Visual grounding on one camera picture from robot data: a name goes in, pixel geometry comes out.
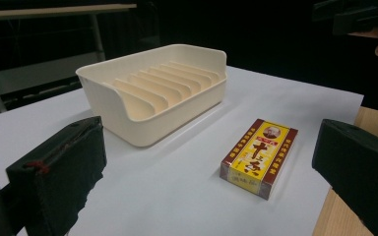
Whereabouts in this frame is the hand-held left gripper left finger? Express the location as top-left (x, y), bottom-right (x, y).
top-left (5, 115), bottom-right (108, 236)

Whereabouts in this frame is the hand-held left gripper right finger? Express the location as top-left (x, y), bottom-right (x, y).
top-left (311, 118), bottom-right (378, 236)

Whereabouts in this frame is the yellow and brown small box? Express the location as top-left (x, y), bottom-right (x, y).
top-left (220, 118), bottom-right (299, 201)

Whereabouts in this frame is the cream plastic divided storage bin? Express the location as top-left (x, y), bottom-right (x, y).
top-left (75, 43), bottom-right (228, 148)

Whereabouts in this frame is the white table sheet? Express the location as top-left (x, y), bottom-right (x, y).
top-left (0, 65), bottom-right (365, 236)

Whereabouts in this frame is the metal frame table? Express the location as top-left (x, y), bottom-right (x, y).
top-left (0, 3), bottom-right (138, 119)

